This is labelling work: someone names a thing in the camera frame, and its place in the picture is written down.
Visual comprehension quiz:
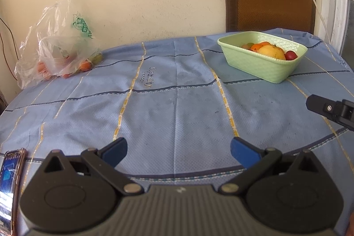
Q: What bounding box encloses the white window frame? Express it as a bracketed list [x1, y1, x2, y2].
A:
[320, 0, 354, 57]

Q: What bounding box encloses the large yellow citrus fruit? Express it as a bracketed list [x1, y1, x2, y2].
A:
[257, 44, 286, 61]

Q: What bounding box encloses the light green plastic basket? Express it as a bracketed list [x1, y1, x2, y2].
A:
[217, 31, 308, 84]

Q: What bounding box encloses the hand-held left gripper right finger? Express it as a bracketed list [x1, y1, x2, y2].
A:
[219, 137, 322, 194]

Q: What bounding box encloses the smartphone with gold case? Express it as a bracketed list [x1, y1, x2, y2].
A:
[0, 149, 27, 236]

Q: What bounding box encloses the blue checked tablecloth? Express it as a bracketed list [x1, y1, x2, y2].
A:
[0, 28, 354, 236]

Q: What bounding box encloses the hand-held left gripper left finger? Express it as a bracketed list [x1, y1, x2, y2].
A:
[44, 137, 145, 196]

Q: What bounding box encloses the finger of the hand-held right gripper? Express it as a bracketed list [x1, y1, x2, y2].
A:
[306, 94, 354, 132]

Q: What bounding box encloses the clear plastic bag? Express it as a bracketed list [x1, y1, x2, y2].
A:
[14, 0, 104, 90]

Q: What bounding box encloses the thin brown wire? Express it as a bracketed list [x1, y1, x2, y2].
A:
[0, 17, 20, 85]

